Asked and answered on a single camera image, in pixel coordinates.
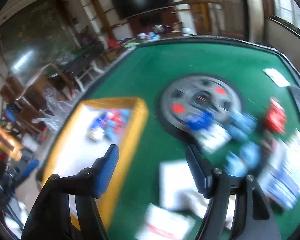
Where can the red plastic bag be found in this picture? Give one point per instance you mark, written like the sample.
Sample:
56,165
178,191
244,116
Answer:
117,118
274,117

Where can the large framed painting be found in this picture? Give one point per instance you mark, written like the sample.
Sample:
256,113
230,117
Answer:
35,37

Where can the round grey table control panel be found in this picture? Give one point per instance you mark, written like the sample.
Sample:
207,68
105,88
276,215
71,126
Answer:
180,97

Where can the white card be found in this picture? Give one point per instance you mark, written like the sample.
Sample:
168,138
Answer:
276,77

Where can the clear plastic wrap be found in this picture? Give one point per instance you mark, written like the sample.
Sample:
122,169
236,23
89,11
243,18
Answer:
52,110

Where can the blue face mask packet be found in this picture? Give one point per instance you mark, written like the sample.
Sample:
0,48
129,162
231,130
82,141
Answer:
286,177

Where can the yellow rimmed white tray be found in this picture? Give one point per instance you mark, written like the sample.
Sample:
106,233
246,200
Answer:
140,120

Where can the light blue towel bundle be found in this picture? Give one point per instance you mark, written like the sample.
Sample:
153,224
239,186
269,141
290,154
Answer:
243,158

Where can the green side table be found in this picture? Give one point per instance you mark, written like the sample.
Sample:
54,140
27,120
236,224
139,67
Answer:
83,52

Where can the blue white plastic bag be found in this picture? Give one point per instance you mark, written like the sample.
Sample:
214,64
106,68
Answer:
97,130

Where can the white red print tissue pack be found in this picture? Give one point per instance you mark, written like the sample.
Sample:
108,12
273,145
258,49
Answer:
165,222

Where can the blue print tissue pack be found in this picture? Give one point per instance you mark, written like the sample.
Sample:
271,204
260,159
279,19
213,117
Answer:
202,125

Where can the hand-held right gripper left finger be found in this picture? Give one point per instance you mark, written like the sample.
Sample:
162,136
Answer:
107,170

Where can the white chair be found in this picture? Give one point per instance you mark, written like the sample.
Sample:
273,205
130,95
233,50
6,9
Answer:
86,73

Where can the white standing air conditioner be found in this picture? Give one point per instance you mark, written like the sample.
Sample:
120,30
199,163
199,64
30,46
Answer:
253,7

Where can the light blue towel roll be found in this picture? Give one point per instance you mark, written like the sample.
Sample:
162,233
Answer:
242,127

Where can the dark framed window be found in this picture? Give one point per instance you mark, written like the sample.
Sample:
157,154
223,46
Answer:
288,2

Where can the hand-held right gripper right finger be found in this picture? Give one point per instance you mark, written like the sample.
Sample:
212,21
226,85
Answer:
198,170

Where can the white dotted tissue pack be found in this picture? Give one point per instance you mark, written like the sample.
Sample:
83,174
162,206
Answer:
176,182

